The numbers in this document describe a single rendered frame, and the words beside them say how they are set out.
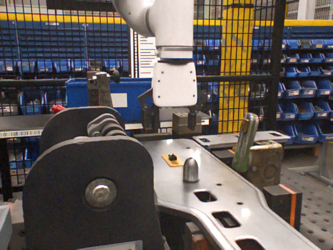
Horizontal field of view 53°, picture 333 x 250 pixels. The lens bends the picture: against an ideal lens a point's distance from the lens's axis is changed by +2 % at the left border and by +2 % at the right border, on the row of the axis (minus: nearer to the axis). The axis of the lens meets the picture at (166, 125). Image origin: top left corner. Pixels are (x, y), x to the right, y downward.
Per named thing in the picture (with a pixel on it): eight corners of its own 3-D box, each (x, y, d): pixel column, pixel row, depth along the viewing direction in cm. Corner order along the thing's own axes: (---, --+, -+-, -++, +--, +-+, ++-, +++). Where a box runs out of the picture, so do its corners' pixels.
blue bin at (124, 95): (159, 120, 112) (159, 81, 109) (67, 122, 108) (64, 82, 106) (155, 111, 128) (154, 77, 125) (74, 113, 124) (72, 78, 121)
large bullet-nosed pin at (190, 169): (200, 189, 68) (201, 158, 67) (186, 190, 67) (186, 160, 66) (194, 183, 71) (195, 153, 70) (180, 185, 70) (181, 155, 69)
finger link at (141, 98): (137, 85, 74) (138, 110, 75) (170, 83, 76) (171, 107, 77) (136, 85, 75) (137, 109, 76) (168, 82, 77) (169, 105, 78)
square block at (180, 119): (200, 217, 114) (202, 114, 106) (178, 221, 112) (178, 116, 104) (192, 207, 121) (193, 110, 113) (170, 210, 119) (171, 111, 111)
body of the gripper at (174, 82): (156, 56, 70) (156, 109, 73) (201, 56, 73) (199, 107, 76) (148, 55, 77) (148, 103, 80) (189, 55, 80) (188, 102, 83)
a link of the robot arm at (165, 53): (158, 46, 70) (158, 61, 70) (197, 46, 72) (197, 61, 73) (149, 46, 77) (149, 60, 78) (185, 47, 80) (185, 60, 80)
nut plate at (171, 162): (186, 165, 77) (186, 160, 77) (170, 167, 76) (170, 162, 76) (175, 154, 85) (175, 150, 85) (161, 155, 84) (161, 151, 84)
